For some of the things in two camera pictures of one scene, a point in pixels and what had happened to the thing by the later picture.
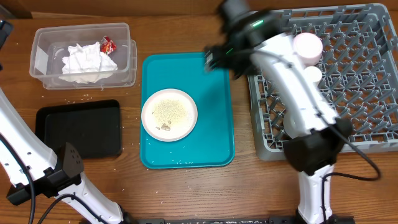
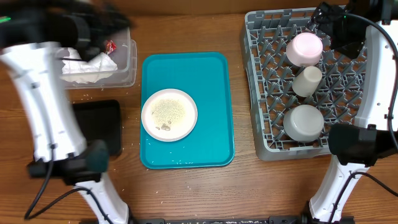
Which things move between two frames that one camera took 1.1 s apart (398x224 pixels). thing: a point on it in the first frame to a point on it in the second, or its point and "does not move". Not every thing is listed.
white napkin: (86, 64) does not move
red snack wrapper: (107, 46) does not move
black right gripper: (215, 55) to (351, 48)
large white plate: (168, 115) does not move
